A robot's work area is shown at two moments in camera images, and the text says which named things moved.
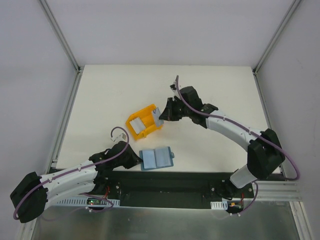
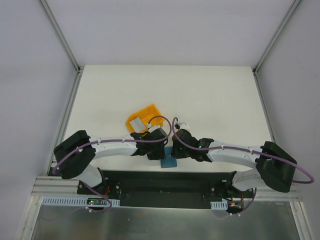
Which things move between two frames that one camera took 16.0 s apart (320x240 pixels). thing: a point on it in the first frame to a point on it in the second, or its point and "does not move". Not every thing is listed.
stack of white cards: [137, 125] does not move
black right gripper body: [171, 110] to [177, 152]
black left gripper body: [133, 157] to [157, 153]
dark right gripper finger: [172, 111] to [178, 150]
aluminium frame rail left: [78, 68] does not move
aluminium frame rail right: [287, 17] does not move
